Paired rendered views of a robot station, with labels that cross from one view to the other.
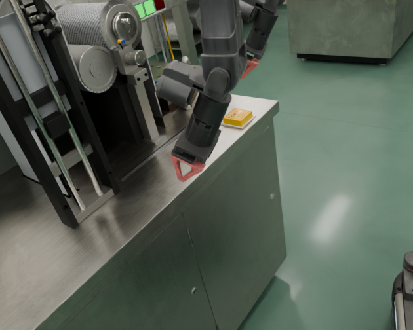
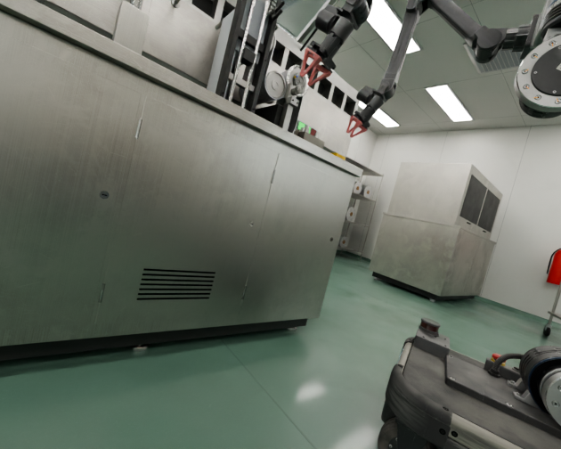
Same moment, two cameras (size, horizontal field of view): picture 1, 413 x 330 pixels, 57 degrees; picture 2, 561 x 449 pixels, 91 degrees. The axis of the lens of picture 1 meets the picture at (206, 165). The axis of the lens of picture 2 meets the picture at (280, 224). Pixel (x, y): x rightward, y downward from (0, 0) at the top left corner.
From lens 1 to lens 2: 94 cm
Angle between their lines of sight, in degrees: 32
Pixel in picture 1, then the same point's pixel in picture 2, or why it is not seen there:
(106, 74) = (277, 92)
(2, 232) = not seen: hidden behind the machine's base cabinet
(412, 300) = (419, 347)
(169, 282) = (243, 188)
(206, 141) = (329, 47)
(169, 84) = (325, 12)
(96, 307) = (201, 128)
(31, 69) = (255, 28)
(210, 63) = not seen: outside the picture
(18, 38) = (259, 12)
